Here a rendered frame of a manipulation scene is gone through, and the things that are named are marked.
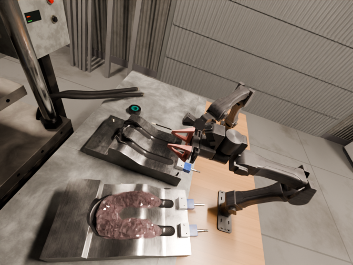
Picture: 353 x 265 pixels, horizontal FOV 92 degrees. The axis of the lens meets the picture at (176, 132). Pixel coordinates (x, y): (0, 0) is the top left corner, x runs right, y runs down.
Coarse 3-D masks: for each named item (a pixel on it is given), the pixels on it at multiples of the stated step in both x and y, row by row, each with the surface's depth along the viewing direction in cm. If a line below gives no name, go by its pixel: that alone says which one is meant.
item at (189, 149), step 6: (198, 138) 56; (168, 144) 55; (174, 144) 54; (192, 144) 54; (198, 144) 54; (174, 150) 56; (186, 150) 52; (192, 150) 52; (180, 156) 56; (186, 156) 54
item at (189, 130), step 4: (188, 128) 59; (192, 128) 59; (172, 132) 60; (176, 132) 59; (180, 132) 59; (184, 132) 59; (188, 132) 59; (192, 132) 58; (176, 136) 61; (180, 136) 61; (184, 136) 62; (188, 136) 60; (192, 136) 60; (184, 140) 62; (188, 140) 61; (192, 152) 58
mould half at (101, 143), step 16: (112, 128) 96; (128, 128) 89; (144, 128) 95; (96, 144) 87; (112, 144) 81; (144, 144) 90; (176, 144) 97; (112, 160) 86; (128, 160) 83; (144, 160) 85; (176, 160) 89; (160, 176) 86; (176, 176) 83
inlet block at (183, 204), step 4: (180, 200) 77; (184, 200) 77; (188, 200) 79; (192, 200) 80; (180, 204) 76; (184, 204) 76; (188, 204) 78; (192, 204) 78; (196, 204) 80; (200, 204) 80; (180, 208) 75; (184, 208) 76; (188, 208) 77; (192, 208) 77
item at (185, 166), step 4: (180, 160) 87; (176, 164) 86; (180, 164) 85; (184, 164) 87; (188, 164) 88; (176, 168) 86; (180, 168) 85; (184, 168) 86; (188, 168) 86; (192, 168) 88; (188, 172) 87
